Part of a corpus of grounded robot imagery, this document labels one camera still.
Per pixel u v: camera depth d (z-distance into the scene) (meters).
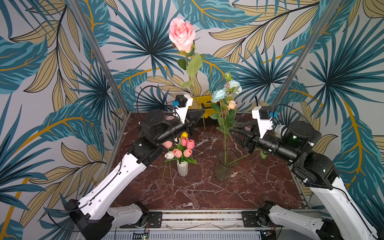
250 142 0.44
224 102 0.64
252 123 0.43
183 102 0.44
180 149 0.67
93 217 0.37
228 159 0.76
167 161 0.66
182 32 0.30
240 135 0.46
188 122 0.48
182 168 0.78
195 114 0.52
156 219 0.73
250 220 0.73
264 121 0.41
